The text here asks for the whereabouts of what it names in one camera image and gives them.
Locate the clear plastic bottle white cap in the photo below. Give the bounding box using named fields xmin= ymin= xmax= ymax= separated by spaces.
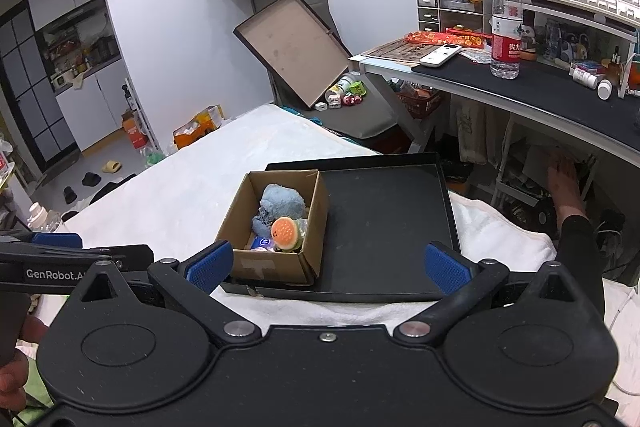
xmin=27 ymin=203 xmax=63 ymax=233

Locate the light green cloth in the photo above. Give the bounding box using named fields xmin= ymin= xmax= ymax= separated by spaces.
xmin=15 ymin=342 xmax=53 ymax=408

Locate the white remote control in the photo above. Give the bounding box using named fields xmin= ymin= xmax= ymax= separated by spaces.
xmin=419 ymin=45 xmax=463 ymax=68

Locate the white kitchen cabinet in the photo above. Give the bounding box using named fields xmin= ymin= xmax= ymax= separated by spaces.
xmin=52 ymin=57 xmax=133 ymax=152

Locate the brown patterned board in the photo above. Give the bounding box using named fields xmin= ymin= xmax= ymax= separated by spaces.
xmin=360 ymin=38 xmax=436 ymax=68

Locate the white jar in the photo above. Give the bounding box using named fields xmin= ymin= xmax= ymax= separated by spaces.
xmin=325 ymin=75 xmax=357 ymax=105

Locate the black round weight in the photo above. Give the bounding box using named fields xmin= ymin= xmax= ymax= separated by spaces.
xmin=532 ymin=197 xmax=558 ymax=235

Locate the grey-blue plush toy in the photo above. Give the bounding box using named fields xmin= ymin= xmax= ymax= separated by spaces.
xmin=251 ymin=184 xmax=307 ymax=238

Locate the orange cardboard box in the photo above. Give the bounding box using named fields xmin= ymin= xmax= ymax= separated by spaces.
xmin=172 ymin=105 xmax=224 ymax=150

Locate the hamburger plush toy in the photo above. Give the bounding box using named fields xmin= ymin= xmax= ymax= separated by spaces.
xmin=270 ymin=217 xmax=305 ymax=253

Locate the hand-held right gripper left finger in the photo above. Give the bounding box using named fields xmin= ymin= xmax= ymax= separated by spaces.
xmin=75 ymin=240 xmax=263 ymax=348

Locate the person's left hand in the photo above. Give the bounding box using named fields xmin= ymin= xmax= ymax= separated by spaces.
xmin=0 ymin=319 xmax=51 ymax=413

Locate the black tray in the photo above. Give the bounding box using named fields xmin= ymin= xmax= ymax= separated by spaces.
xmin=220 ymin=152 xmax=462 ymax=304

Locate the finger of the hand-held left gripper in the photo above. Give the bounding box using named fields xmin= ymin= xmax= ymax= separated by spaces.
xmin=0 ymin=229 xmax=83 ymax=250

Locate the red envelope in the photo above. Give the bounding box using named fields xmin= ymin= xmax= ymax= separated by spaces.
xmin=445 ymin=27 xmax=493 ymax=50

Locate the black desk mat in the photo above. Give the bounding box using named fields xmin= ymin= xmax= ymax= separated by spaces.
xmin=412 ymin=54 xmax=640 ymax=150

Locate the red patterned packet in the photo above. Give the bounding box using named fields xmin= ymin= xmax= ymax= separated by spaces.
xmin=404 ymin=32 xmax=453 ymax=46

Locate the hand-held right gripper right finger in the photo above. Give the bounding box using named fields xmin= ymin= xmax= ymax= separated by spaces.
xmin=392 ymin=242 xmax=576 ymax=348

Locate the grey drawer organizer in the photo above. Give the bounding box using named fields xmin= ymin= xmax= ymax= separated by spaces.
xmin=415 ymin=0 xmax=496 ymax=35

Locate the clear water bottle red label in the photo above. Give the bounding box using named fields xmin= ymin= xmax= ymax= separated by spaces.
xmin=490 ymin=0 xmax=522 ymax=80

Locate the large brown flat box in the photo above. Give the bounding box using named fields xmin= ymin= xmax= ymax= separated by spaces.
xmin=233 ymin=0 xmax=351 ymax=110

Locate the black framed glass door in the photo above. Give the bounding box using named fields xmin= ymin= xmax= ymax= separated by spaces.
xmin=0 ymin=4 xmax=81 ymax=162

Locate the white tote bag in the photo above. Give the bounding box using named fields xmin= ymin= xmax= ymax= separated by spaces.
xmin=457 ymin=99 xmax=501 ymax=165

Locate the brown cardboard box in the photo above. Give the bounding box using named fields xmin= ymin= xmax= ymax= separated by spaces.
xmin=214 ymin=169 xmax=329 ymax=286

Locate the red basket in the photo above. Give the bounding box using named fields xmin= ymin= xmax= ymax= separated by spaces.
xmin=395 ymin=82 xmax=443 ymax=120

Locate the white desk shelf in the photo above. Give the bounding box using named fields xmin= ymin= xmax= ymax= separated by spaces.
xmin=520 ymin=0 xmax=640 ymax=100

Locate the white metal rack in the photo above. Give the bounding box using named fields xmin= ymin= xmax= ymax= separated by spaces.
xmin=492 ymin=117 xmax=601 ymax=212

